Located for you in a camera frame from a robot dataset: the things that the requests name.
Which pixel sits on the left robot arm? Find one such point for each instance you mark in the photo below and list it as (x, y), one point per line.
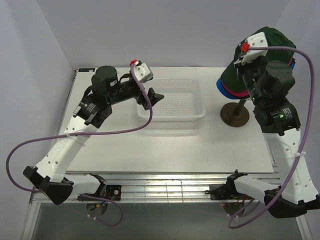
(107, 89)

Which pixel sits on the black baseball cap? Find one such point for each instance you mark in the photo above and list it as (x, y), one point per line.
(244, 93)

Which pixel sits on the magenta baseball cap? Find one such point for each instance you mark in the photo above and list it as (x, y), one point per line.
(229, 86)

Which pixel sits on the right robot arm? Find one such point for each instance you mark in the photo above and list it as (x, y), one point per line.
(280, 125)

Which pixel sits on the blue baseball cap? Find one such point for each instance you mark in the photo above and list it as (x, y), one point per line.
(260, 79)

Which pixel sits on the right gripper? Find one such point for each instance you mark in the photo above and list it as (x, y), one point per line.
(260, 61)

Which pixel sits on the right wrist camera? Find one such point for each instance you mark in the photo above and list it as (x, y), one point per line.
(250, 49)

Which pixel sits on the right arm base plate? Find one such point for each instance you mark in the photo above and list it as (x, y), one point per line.
(222, 192)

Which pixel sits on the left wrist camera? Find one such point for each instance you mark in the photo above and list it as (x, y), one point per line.
(140, 71)

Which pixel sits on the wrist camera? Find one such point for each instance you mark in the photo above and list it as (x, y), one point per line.
(250, 49)
(140, 71)

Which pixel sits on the brown round stand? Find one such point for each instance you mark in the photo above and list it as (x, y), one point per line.
(235, 114)

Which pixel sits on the aluminium rail frame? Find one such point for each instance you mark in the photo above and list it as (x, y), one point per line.
(175, 162)

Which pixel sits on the clear plastic bin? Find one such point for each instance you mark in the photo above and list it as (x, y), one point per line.
(183, 101)

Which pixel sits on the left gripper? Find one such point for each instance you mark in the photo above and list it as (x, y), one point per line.
(140, 97)

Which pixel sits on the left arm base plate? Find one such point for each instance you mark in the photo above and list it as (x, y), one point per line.
(110, 192)

